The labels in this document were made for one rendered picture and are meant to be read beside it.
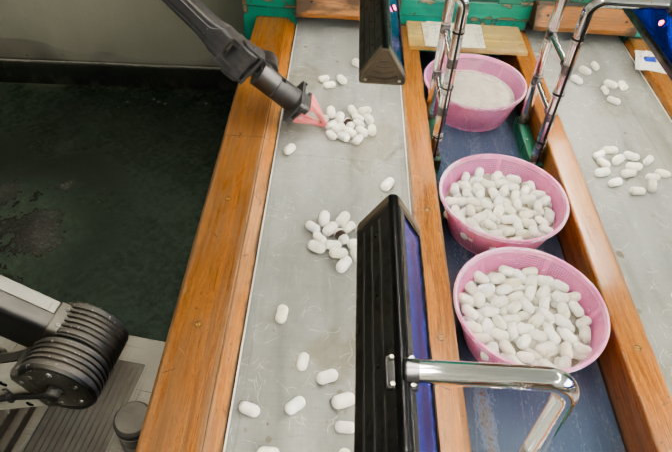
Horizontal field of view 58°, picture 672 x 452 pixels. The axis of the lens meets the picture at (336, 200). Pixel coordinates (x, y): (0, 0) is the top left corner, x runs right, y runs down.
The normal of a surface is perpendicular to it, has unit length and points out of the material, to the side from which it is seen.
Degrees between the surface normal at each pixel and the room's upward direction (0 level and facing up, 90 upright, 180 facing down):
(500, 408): 0
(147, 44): 90
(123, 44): 90
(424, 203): 0
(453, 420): 0
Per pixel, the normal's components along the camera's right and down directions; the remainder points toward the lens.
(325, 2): -0.01, 0.35
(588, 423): 0.04, -0.73
